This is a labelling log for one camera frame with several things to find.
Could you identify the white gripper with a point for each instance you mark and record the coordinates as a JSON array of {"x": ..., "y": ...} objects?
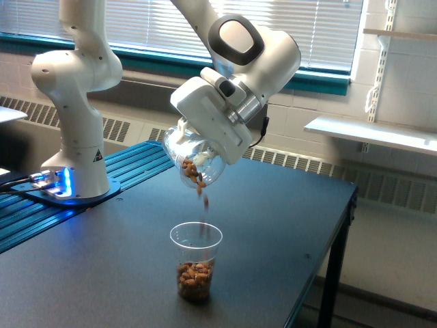
[{"x": 204, "y": 109}]

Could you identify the clear cup with almonds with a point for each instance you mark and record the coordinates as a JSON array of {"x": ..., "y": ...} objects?
[{"x": 196, "y": 158}]

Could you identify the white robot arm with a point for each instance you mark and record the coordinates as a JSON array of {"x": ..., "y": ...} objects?
[{"x": 250, "y": 64}]

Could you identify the clear plastic cup on table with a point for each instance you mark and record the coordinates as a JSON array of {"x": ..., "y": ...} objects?
[{"x": 196, "y": 244}]

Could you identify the white window blinds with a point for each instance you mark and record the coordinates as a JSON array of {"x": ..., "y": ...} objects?
[{"x": 325, "y": 31}]

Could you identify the white object at left edge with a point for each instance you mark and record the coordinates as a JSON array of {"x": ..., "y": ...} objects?
[{"x": 9, "y": 115}]

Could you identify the wooden upper shelf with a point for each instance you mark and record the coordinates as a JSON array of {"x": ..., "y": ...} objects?
[{"x": 399, "y": 34}]

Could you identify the radiator vent cover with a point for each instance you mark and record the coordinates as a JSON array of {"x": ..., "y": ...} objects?
[{"x": 141, "y": 160}]

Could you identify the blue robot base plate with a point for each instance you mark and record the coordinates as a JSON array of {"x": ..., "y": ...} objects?
[{"x": 78, "y": 202}]

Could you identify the blue aluminium rail platform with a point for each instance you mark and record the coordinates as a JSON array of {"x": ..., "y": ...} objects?
[{"x": 23, "y": 219}]

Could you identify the white wall shelf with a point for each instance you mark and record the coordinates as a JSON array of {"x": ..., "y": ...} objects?
[{"x": 396, "y": 137}]

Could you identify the white shelf rail bracket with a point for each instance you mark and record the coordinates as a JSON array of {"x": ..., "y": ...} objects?
[{"x": 384, "y": 40}]

